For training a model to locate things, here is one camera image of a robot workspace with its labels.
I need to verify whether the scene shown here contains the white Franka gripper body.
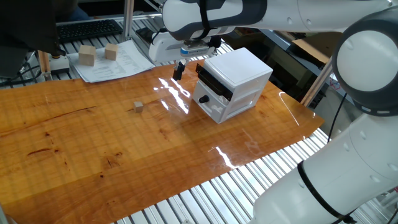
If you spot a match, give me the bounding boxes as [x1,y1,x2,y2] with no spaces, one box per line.
[148,30,218,63]

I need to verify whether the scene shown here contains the drawer with black handle front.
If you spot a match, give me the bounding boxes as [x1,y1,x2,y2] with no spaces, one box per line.
[195,63,266,103]

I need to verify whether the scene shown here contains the white plastic drawer cabinet frame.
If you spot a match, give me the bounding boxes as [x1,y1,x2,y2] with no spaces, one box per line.
[192,47,274,124]

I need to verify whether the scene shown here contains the white drawer with black knob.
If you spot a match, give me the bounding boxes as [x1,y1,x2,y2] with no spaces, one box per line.
[192,81,261,124]

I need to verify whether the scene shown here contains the black smartphone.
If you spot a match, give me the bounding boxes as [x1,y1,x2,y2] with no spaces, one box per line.
[136,27,156,44]

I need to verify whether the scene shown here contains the printed white paper sheets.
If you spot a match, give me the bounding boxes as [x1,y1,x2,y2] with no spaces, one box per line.
[67,39,155,84]

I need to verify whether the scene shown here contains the large wooden block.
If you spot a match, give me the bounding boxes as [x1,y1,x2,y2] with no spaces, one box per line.
[104,42,119,61]
[78,45,96,67]

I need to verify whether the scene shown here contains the black computer keyboard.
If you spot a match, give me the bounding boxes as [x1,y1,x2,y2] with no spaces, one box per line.
[57,19,124,44]

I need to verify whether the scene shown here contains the seated person in jeans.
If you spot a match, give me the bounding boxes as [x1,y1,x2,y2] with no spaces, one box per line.
[55,0,94,23]

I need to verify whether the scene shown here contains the glossy wood-grain mat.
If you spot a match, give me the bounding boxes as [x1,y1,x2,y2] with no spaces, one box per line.
[0,58,325,224]

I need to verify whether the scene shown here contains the slanted wooden beam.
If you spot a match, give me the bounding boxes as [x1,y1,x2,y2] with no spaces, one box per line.
[300,58,334,108]

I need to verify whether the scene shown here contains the brown cardboard sheet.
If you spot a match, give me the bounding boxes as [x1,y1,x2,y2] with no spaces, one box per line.
[292,30,343,65]

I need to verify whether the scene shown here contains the black monitor back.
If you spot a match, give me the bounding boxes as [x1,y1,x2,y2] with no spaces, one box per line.
[0,0,67,78]

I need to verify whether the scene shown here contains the silver blue wrist bracket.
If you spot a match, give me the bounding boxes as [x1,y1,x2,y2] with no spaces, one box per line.
[180,42,216,59]

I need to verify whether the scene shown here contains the aluminium profile post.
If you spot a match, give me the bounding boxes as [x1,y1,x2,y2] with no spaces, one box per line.
[120,0,136,43]

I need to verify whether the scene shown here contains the black strap on robot forearm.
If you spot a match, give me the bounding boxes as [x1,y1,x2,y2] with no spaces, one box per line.
[198,0,222,41]

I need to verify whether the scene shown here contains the pale grey base plate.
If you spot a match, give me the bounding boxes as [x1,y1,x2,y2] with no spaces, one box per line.
[49,55,71,75]

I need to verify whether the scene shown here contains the short wooden post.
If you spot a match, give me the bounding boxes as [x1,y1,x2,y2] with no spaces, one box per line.
[37,50,52,82]

